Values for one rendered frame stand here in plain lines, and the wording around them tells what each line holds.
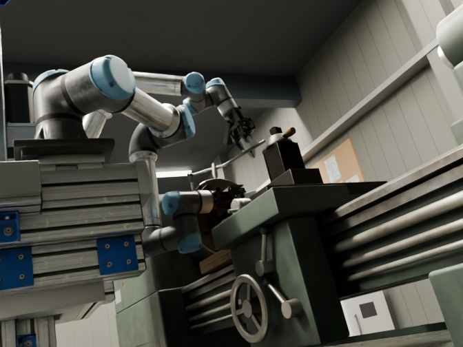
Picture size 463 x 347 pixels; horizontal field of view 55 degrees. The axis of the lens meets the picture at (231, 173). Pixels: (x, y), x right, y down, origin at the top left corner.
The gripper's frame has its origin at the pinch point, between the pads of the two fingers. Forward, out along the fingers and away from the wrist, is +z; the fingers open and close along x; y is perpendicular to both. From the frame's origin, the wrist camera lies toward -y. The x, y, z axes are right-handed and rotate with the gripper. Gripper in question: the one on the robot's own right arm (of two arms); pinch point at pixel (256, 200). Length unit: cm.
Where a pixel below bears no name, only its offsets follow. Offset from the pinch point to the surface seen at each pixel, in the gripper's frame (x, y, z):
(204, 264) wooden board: -18.5, -7.2, -21.2
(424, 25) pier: 170, -53, 259
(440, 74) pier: 123, -58, 259
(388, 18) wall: 216, -92, 279
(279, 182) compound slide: -7.1, 35.2, -16.3
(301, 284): -35, 49, -29
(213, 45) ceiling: 259, -219, 151
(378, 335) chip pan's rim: -52, 11, 26
